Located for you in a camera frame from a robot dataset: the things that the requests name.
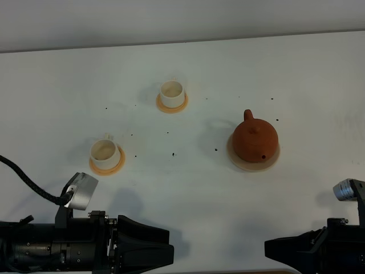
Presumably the orange cup coaster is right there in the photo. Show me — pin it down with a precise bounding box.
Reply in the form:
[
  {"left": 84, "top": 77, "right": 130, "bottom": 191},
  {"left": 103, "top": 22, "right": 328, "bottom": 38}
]
[
  {"left": 89, "top": 146, "right": 126, "bottom": 176},
  {"left": 156, "top": 92, "right": 188, "bottom": 114}
]

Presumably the near white teacup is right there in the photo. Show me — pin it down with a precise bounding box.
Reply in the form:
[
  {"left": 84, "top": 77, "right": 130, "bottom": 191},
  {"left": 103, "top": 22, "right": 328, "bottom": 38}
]
[{"left": 90, "top": 133, "right": 121, "bottom": 171}]

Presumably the white teacup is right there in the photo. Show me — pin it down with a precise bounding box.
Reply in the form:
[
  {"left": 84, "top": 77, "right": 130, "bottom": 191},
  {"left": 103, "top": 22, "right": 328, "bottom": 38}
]
[
  {"left": 160, "top": 79, "right": 185, "bottom": 108},
  {"left": 90, "top": 133, "right": 121, "bottom": 171}
]

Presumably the beige round teapot coaster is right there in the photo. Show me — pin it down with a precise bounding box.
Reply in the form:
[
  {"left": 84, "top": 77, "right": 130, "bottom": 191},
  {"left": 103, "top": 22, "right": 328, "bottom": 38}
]
[{"left": 226, "top": 135, "right": 281, "bottom": 172}]

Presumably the brown clay teapot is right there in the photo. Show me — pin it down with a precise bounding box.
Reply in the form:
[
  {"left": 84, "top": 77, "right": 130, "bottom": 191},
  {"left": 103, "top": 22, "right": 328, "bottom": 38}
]
[{"left": 232, "top": 109, "right": 279, "bottom": 163}]

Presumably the black braided left cable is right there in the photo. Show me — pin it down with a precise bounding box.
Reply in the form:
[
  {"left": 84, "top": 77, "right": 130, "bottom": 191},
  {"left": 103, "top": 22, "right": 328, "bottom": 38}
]
[{"left": 0, "top": 155, "right": 75, "bottom": 206}]

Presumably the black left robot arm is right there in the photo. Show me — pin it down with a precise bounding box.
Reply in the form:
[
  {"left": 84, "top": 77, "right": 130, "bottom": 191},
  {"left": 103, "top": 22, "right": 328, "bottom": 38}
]
[{"left": 1, "top": 207, "right": 174, "bottom": 273}]

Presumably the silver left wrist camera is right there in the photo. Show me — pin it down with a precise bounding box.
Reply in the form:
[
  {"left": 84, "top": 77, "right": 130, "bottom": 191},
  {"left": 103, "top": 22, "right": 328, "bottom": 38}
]
[{"left": 64, "top": 172, "right": 99, "bottom": 211}]

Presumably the far orange cup coaster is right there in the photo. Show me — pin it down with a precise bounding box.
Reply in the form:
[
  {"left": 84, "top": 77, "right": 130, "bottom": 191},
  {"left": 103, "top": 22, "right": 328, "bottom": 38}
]
[{"left": 156, "top": 92, "right": 188, "bottom": 114}]

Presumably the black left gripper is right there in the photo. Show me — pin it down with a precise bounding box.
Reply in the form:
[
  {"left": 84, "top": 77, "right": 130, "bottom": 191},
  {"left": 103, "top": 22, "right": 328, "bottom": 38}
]
[{"left": 54, "top": 207, "right": 175, "bottom": 273}]

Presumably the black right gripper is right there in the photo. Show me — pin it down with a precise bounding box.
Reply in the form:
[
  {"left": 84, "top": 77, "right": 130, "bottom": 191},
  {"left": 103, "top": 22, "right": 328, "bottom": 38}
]
[{"left": 264, "top": 179, "right": 364, "bottom": 273}]

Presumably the far white teacup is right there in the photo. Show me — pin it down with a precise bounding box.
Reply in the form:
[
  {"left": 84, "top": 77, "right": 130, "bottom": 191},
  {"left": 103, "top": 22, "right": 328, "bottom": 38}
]
[{"left": 160, "top": 79, "right": 185, "bottom": 108}]

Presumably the near orange cup coaster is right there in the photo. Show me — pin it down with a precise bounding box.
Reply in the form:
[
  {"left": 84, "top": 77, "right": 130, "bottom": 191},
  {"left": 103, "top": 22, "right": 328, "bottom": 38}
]
[{"left": 89, "top": 146, "right": 126, "bottom": 176}]

